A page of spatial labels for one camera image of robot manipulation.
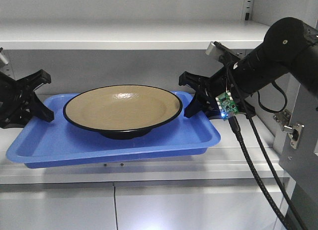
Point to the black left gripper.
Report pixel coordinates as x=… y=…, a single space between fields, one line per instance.
x=15 y=95

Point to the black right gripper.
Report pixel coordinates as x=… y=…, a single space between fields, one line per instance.
x=211 y=87

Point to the blue plastic tray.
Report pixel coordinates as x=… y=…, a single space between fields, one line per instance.
x=59 y=143

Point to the beige plate with black rim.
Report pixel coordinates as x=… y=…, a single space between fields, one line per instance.
x=123 y=112

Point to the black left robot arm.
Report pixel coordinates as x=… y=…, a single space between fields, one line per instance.
x=19 y=102

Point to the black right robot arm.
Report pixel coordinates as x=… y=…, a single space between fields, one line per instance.
x=289 y=46

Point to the white cabinet shelves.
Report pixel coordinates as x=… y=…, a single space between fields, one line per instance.
x=85 y=44

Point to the metal cabinet door hinge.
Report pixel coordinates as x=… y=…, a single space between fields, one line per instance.
x=294 y=131

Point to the grey cabinet door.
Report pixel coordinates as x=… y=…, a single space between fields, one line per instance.
x=301 y=163

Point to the green circuit board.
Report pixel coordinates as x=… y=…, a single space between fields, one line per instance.
x=226 y=105

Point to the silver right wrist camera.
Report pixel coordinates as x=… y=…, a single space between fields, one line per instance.
x=214 y=51

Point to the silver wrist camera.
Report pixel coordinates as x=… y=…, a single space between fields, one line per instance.
x=3 y=59
x=214 y=51

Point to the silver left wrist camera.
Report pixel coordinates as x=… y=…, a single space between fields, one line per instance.
x=3 y=59

